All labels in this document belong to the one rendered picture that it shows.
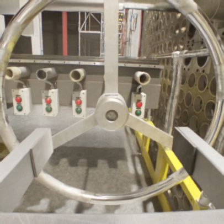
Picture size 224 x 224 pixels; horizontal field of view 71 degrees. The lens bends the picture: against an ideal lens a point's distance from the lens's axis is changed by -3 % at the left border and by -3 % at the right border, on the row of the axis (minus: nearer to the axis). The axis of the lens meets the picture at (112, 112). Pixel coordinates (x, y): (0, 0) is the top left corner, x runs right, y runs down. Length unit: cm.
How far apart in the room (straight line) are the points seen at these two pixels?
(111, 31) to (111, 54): 3
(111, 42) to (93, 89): 77
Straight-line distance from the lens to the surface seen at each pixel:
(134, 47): 818
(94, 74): 102
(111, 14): 25
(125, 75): 102
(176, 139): 16
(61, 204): 129
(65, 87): 103
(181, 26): 334
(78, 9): 125
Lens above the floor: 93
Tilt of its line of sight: 17 degrees down
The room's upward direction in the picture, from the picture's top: 3 degrees clockwise
